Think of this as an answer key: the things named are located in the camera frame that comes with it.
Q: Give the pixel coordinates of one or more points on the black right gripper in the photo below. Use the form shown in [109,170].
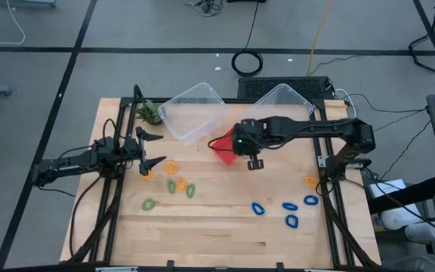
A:
[245,136]

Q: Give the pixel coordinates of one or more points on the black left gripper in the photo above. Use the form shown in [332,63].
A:
[132,148]

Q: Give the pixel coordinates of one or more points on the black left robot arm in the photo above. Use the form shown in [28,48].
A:
[74,160]

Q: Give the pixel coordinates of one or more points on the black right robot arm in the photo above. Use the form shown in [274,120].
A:
[315,128]

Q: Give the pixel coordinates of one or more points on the red plastic mesh basket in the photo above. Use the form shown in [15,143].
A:
[227,153]

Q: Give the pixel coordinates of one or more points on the small green potted plant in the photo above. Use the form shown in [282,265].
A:
[149,112]

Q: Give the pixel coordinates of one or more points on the clear plastic bin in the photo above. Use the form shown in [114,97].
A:
[191,113]
[281,102]

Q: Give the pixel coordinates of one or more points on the white paper sheet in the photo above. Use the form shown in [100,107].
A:
[387,187]

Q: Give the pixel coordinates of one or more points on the black desk beam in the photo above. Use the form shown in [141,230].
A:
[410,192]

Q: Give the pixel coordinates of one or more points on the person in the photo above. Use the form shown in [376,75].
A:
[421,232]

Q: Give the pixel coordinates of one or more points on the black aluminium table frame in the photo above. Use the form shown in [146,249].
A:
[125,109]

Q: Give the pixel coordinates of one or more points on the grey metal bracket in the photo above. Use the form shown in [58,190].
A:
[322,161]

